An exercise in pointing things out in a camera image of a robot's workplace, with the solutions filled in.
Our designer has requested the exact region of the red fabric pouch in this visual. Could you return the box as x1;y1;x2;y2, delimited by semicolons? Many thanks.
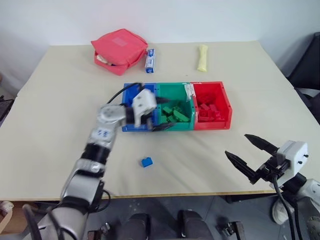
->
90;28;149;76

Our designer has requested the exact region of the white shoe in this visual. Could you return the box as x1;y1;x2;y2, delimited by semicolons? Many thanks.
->
271;194;292;225

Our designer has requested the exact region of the white paper bin label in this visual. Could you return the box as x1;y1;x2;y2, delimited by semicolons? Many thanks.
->
183;83;199;118

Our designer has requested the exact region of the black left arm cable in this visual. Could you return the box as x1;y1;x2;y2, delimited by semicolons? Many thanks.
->
105;82;146;105

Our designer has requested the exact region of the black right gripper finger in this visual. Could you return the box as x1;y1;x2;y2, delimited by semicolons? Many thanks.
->
244;133;279;154
224;150;261;186

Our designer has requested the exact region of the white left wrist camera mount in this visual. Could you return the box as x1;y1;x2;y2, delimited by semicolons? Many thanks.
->
131;89;158;128

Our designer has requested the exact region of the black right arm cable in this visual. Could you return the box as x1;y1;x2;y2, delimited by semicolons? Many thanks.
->
271;174;302;240

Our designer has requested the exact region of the black object beside table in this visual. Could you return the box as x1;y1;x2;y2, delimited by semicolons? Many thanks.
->
0;96;15;121

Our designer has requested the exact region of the dark rounded shape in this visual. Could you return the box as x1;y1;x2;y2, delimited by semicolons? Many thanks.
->
116;212;152;240
176;209;214;240

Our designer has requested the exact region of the brown cardboard box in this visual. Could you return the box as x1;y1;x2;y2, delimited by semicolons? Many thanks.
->
0;199;28;235

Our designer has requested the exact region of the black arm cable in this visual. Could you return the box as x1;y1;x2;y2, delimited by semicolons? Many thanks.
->
271;174;302;240
105;82;146;105

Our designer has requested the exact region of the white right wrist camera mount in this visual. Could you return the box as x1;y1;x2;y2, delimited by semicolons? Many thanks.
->
276;139;309;188

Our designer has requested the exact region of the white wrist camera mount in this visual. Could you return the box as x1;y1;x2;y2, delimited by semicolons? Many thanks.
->
131;89;158;128
276;139;309;188

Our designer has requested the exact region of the green plastic bin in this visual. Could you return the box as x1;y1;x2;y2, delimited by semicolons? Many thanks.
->
155;81;196;132

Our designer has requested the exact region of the yellow rolled cloth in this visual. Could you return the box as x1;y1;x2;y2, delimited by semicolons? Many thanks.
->
196;44;209;73

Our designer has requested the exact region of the black chair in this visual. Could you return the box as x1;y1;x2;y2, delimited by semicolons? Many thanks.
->
274;31;320;121

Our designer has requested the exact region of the blue plastic bin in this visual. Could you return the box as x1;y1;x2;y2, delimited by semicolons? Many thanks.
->
121;82;161;133

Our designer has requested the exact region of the red plastic bin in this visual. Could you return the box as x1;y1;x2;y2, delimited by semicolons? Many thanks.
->
191;80;233;130

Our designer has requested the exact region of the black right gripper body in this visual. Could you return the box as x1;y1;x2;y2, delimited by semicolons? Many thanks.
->
254;151;291;183

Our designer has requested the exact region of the blue and white carton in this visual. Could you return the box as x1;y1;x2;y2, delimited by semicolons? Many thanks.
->
144;48;157;74

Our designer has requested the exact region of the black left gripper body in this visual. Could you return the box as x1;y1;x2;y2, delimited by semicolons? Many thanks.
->
139;96;159;131

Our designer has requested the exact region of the blue toy block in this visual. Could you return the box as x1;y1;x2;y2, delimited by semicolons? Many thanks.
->
140;156;155;168

